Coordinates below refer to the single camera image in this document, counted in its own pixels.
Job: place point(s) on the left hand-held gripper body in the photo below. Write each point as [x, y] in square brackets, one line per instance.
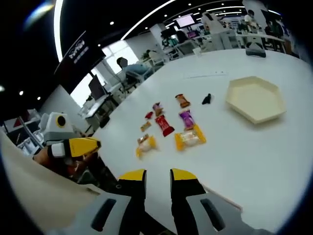
[57, 127]

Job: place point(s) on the large yellow food packet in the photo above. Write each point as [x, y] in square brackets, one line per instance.
[190, 139]

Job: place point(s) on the clear plastic cup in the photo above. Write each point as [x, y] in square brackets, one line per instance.
[196, 52]

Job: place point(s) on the small yellow food packet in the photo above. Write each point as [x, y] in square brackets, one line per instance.
[146, 146]

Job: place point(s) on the small purple food packet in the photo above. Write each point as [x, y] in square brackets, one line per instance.
[158, 109]

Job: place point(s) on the black computer monitor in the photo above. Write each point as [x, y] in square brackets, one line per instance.
[96, 87]

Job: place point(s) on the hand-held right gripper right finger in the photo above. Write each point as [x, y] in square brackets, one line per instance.
[185, 188]

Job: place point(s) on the person's left hand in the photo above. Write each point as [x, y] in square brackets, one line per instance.
[42, 159]

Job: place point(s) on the white office desk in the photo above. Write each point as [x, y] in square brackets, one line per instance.
[97, 107]

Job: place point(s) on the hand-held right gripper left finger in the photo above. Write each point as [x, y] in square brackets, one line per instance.
[127, 191]

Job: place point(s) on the large purple food packet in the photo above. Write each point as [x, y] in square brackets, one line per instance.
[187, 119]

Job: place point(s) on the cream hexagonal container tray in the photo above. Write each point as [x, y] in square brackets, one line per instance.
[255, 99]

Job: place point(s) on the large red food packet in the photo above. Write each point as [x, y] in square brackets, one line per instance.
[164, 125]

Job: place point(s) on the small black clip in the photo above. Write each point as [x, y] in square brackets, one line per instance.
[207, 99]

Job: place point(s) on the wall display screen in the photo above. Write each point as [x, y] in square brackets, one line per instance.
[185, 21]

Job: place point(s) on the small red food packet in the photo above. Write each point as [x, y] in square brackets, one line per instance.
[149, 114]

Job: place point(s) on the orange brown food packet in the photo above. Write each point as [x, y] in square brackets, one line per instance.
[182, 101]

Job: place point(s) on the black hanging banner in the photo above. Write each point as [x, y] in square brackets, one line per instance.
[78, 61]

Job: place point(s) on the small orange food packet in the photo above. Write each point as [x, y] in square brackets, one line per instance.
[145, 126]

